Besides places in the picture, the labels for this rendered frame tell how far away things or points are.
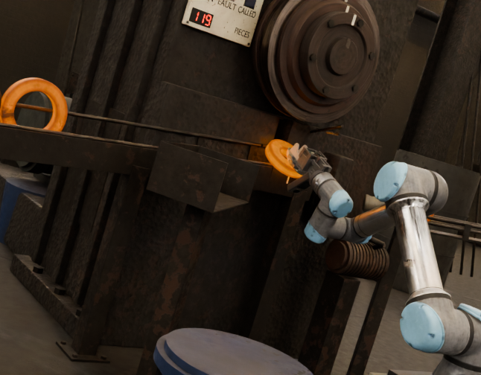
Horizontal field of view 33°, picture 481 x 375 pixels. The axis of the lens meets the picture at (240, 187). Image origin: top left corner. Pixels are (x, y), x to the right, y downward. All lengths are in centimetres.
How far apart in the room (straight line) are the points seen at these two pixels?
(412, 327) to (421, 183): 41
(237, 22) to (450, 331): 122
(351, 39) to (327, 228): 62
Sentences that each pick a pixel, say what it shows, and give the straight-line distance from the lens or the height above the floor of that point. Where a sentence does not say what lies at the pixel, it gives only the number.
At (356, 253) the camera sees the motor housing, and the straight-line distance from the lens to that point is 281.
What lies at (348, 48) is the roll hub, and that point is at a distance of 267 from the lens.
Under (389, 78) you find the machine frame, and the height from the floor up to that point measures 113.
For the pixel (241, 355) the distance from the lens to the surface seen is 155.
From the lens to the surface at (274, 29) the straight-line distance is 260.
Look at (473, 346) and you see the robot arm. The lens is 213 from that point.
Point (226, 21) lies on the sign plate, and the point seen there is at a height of 111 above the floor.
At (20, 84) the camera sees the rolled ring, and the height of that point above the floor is 75.
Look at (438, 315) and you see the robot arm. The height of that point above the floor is 53.
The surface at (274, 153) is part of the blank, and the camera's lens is 267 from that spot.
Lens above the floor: 89
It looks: 6 degrees down
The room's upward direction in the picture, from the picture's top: 17 degrees clockwise
